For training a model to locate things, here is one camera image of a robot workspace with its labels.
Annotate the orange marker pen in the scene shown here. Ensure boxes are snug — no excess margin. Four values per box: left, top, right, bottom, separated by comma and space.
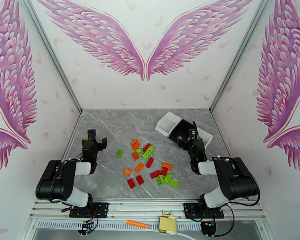
125, 219, 152, 229

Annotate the black plastic container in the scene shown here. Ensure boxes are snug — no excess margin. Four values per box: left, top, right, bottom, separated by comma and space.
168, 119, 195, 144

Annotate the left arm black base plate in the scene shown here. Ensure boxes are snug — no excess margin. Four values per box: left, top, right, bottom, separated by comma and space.
69, 202, 110, 219

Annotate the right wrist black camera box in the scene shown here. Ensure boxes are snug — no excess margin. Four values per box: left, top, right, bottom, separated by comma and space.
188, 128, 200, 142

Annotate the aluminium corner post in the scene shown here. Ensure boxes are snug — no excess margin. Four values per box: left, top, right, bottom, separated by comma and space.
209, 0, 276, 114
18, 0, 84, 114

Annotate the white perforated cable duct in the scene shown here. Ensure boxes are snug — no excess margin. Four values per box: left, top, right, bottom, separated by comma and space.
36, 221, 203, 232

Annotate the right base black cable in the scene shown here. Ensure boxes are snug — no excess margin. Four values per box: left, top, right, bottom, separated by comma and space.
214, 186, 261, 238

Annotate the small black electronics box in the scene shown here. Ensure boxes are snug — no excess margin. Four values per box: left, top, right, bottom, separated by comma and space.
200, 220, 217, 238

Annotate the white plastic container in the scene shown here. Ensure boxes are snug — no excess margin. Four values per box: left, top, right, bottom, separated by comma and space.
194, 128, 214, 148
155, 111, 183, 138

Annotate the small circuit board with wires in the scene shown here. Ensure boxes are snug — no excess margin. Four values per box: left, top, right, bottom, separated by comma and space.
77, 218, 98, 237

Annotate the beige plastic device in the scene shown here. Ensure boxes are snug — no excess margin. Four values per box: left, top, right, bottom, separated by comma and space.
158, 210, 178, 235

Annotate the aluminium rail frame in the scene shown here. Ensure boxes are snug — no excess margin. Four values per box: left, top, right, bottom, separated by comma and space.
27, 198, 268, 224

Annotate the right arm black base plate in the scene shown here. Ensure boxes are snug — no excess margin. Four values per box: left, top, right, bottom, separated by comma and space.
183, 202, 225, 220

